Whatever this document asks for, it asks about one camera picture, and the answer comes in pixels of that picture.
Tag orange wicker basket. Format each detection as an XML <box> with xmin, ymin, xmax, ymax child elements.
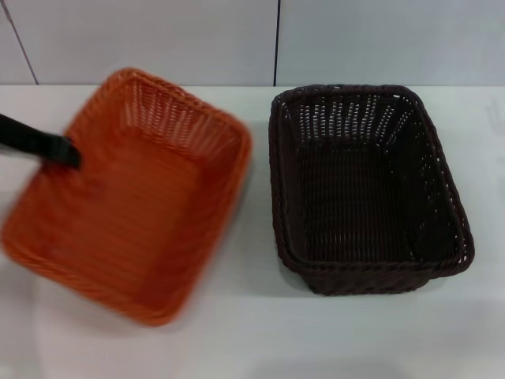
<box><xmin>0</xmin><ymin>67</ymin><xmax>253</xmax><ymax>328</ymax></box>

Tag dark brown wicker basket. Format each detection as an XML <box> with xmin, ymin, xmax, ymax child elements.
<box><xmin>268</xmin><ymin>83</ymin><xmax>476</xmax><ymax>296</ymax></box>

